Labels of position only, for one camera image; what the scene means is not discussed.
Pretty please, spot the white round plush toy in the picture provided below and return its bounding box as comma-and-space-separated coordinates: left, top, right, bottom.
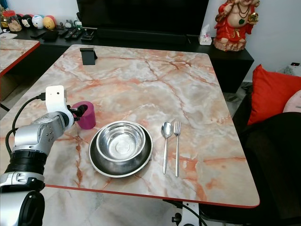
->
32, 15, 44, 30

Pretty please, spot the black sofa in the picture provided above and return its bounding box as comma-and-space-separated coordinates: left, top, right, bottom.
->
197, 110, 301, 226

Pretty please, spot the small black box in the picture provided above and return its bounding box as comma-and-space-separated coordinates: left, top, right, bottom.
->
42, 31, 59, 42

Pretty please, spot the black television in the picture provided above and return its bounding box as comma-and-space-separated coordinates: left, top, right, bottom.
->
77, 0, 210, 36

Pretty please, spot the black phone stand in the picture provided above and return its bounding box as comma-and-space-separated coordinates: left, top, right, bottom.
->
81, 47, 99, 66

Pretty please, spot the stainless steel plate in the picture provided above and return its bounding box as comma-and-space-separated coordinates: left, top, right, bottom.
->
89, 120, 154, 178

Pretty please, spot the clear jar with red lid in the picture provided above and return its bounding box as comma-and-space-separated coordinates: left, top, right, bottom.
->
2, 10, 20, 32

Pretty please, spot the stainless steel spoon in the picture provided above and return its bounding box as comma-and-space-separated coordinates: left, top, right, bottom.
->
161, 121, 174, 175

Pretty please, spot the red cushion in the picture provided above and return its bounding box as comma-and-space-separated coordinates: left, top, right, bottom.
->
247, 64, 301, 126

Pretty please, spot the yellow round plush toy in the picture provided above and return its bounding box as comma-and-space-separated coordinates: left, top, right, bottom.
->
43, 16, 57, 31

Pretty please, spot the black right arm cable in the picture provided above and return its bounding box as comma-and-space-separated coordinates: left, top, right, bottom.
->
162, 199, 208, 226

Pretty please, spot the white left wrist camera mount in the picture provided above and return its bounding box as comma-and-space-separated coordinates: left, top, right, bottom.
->
46, 85, 76, 126

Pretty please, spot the white floral tissue box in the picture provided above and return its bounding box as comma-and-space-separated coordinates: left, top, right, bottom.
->
199, 24, 214, 46

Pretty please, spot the stainless steel bowl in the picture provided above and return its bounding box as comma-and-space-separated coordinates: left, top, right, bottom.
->
96, 121, 147, 162

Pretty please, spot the black remote control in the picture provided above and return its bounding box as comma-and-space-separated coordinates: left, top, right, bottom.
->
63, 29, 83, 40

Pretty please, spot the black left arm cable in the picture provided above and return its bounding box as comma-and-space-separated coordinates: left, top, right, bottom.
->
5, 93, 48, 154

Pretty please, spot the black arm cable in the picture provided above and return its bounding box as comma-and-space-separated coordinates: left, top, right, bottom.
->
5, 93, 48, 154
162, 199, 208, 226

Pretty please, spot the stainless steel fork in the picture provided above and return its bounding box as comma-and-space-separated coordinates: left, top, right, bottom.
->
173, 121, 182, 178

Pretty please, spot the purple plastic cup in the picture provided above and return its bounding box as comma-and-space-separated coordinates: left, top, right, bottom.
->
74, 101, 96, 129

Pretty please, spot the black round plush toy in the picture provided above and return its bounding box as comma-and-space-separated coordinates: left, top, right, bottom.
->
20, 15, 32, 30

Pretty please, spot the red laughing buddha statue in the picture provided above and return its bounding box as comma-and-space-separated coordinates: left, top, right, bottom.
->
213, 0, 260, 52

